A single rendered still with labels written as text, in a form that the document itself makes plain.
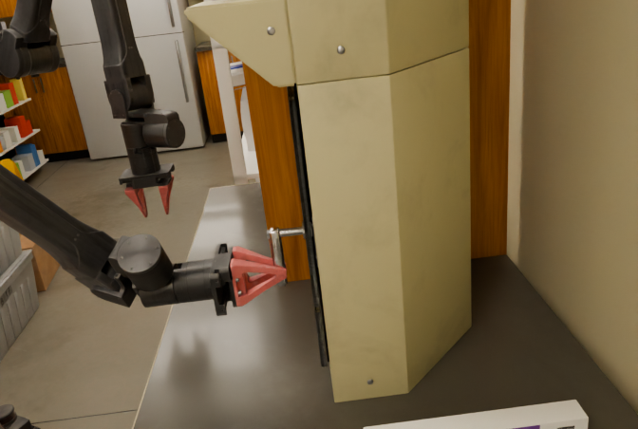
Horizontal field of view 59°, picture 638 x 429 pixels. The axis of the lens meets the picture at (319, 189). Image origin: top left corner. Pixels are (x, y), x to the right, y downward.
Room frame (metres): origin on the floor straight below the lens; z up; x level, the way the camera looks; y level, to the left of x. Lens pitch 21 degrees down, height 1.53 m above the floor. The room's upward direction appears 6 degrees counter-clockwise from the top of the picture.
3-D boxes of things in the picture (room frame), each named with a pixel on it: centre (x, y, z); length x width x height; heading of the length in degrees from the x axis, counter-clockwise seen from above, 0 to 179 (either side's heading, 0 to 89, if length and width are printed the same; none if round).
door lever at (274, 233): (0.71, 0.05, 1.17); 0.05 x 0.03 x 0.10; 91
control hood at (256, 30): (0.82, 0.07, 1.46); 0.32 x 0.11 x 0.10; 2
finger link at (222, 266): (0.71, 0.11, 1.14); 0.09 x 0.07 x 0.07; 91
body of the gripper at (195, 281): (0.71, 0.18, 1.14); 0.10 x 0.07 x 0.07; 1
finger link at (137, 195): (1.11, 0.36, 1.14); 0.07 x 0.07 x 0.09; 2
